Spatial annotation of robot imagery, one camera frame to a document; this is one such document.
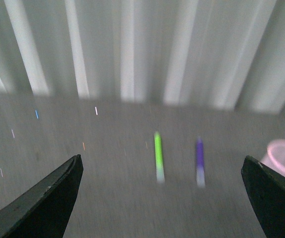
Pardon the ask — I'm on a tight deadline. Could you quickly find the green marker pen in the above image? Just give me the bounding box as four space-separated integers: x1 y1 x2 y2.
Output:
154 131 165 183

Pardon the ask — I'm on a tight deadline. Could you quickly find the purple marker pen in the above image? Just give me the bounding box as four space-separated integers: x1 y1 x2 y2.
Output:
196 137 205 188

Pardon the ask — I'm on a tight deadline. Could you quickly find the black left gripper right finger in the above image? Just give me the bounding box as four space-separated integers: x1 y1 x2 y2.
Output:
241 156 285 238

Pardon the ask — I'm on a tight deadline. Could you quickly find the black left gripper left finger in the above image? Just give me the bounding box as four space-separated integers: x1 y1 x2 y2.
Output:
0 155 83 238

